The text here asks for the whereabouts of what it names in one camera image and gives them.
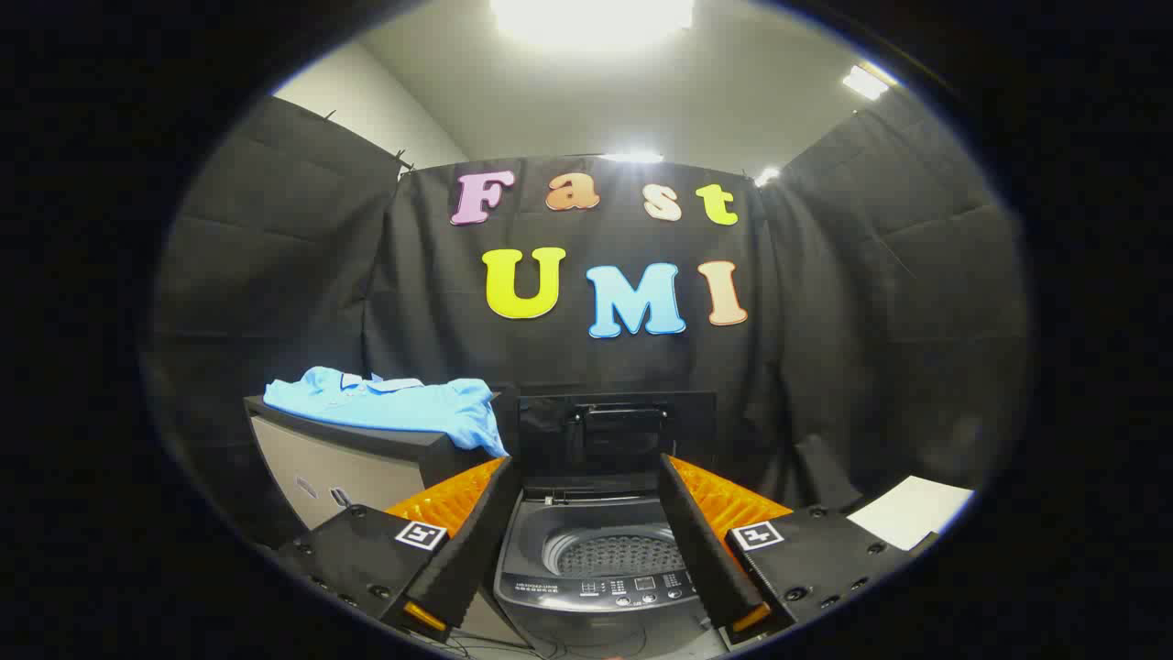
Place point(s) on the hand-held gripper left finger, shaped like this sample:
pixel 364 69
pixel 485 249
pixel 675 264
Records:
pixel 476 541

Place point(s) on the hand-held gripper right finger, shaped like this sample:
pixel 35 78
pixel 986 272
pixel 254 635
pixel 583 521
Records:
pixel 701 541

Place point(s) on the grey washing machine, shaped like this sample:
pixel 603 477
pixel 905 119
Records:
pixel 596 610

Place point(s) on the light blue polo shirt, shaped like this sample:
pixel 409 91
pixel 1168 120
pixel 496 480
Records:
pixel 385 408

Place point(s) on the white board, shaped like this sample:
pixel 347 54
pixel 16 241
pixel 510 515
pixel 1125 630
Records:
pixel 907 513

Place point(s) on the black backdrop cloth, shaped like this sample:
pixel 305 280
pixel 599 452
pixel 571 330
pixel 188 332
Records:
pixel 825 321

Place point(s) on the ceiling light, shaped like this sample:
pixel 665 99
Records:
pixel 632 157
pixel 591 18
pixel 866 82

